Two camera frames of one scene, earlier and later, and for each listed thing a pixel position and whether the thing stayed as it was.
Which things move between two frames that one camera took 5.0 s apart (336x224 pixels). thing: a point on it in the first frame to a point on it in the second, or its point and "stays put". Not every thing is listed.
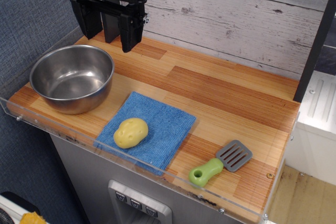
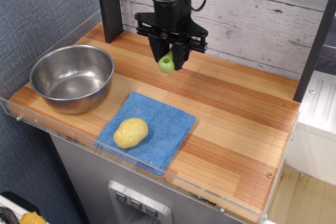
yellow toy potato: x=129 y=132 stays put
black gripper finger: x=132 y=30 to x=181 y=52
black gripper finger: x=90 y=18 to x=160 y=46
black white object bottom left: x=12 y=208 stays put
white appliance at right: x=312 y=150 stays put
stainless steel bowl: x=73 y=80 stays put
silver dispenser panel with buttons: x=127 y=205 stays put
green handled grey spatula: x=231 y=157 to x=166 y=63
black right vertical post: x=317 y=47 stays put
